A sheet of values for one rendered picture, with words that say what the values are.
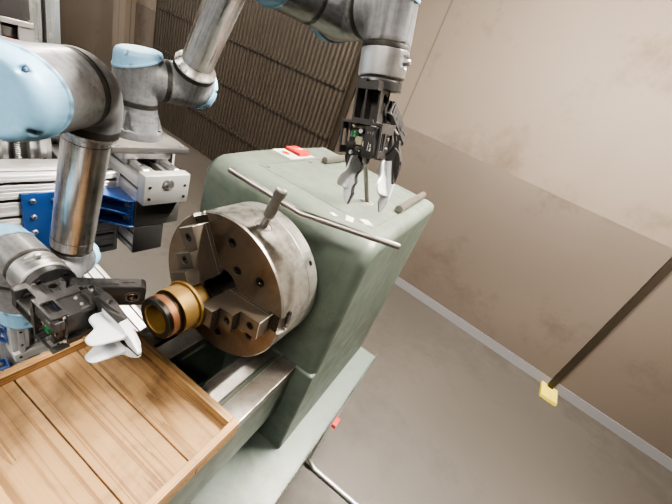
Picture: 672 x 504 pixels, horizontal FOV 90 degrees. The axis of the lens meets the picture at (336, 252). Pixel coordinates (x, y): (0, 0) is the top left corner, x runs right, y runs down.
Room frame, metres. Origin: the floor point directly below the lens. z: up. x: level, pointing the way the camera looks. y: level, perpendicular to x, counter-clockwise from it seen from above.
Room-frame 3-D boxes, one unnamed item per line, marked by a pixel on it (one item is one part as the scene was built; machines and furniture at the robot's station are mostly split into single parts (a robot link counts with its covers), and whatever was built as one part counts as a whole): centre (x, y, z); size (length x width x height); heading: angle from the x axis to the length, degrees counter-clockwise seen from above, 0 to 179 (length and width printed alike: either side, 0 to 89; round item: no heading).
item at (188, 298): (0.44, 0.22, 1.08); 0.09 x 0.09 x 0.09; 71
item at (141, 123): (0.94, 0.69, 1.21); 0.15 x 0.15 x 0.10
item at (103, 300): (0.37, 0.30, 1.10); 0.09 x 0.02 x 0.05; 71
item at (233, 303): (0.48, 0.11, 1.09); 0.12 x 0.11 x 0.05; 71
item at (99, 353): (0.33, 0.26, 1.06); 0.09 x 0.06 x 0.03; 71
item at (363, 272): (0.97, 0.06, 1.06); 0.59 x 0.48 x 0.39; 161
